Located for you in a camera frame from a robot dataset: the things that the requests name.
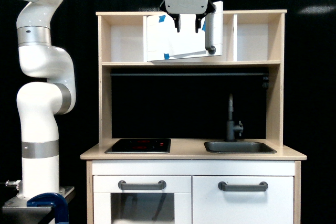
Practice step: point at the white oven door with window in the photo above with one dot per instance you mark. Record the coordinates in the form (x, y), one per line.
(170, 205)

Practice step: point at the blue metal clamp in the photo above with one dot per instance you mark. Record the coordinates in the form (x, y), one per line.
(53, 200)

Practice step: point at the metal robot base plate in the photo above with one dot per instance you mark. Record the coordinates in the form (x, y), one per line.
(19, 203)

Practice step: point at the grey toy sink basin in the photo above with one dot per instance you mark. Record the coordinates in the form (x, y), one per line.
(238, 147)

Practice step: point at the grey toy faucet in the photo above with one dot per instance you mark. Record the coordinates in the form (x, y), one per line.
(231, 127)

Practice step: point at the blue tape right piece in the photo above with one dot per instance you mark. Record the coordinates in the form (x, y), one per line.
(204, 26)

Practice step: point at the grey lower cabinet handle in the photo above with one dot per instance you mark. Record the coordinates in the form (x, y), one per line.
(261, 187)

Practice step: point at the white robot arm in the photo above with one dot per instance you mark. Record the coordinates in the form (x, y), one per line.
(38, 102)

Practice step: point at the grey oven door handle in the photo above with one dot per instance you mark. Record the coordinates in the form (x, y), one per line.
(123, 185)

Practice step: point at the wooden toy kitchen frame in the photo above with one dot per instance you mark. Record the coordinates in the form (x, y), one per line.
(251, 39)

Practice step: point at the blue tape top piece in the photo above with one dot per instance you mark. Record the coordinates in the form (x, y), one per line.
(162, 18)

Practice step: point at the metal cable connector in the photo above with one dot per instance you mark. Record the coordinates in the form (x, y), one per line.
(13, 184)

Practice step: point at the grey hanging rail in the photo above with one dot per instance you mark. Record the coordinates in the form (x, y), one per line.
(185, 74)

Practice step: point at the black toy stove top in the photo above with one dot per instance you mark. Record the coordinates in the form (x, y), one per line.
(140, 145)

